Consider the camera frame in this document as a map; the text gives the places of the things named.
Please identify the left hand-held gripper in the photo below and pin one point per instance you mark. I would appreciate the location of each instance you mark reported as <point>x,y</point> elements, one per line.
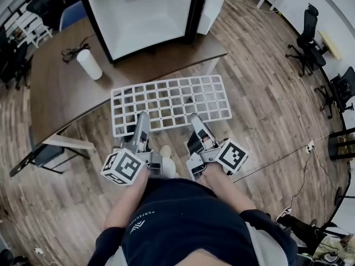
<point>124,166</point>

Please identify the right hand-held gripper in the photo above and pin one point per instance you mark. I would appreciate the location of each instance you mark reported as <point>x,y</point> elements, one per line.
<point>231,155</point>

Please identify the white grid shelf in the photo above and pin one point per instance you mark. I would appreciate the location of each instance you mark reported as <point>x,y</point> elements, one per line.
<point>173,88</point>

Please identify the white fridge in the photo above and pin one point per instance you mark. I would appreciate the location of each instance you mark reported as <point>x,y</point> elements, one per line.
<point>144,18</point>

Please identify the person's right forearm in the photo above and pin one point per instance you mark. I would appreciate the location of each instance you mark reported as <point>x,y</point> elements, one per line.
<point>224,190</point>

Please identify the person's left forearm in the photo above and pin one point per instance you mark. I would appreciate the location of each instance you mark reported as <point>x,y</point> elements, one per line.
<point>126,204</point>

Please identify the person's beige shoe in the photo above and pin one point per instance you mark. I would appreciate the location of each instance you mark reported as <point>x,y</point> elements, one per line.
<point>167,162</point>

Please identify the white cylinder container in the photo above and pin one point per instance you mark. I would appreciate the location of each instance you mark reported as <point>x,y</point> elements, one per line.
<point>89,64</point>

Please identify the black box under table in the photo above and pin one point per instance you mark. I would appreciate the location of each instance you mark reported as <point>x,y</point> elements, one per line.
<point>48,156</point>

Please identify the person's dark shirt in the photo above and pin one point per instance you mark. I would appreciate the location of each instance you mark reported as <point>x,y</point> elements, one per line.
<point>188,226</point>

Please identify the white power strip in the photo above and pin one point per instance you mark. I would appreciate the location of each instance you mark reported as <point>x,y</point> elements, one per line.
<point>310,146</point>

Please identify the blue chair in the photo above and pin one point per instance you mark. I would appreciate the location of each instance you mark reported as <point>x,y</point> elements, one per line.
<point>72,15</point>

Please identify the white wooden chair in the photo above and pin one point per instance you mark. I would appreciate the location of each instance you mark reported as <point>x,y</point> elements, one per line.
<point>32,28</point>

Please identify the yellow board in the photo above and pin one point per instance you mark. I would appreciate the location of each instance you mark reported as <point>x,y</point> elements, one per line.
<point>330,45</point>

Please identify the small white floor plug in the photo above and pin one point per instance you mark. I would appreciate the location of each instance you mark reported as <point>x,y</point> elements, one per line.
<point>39,251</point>

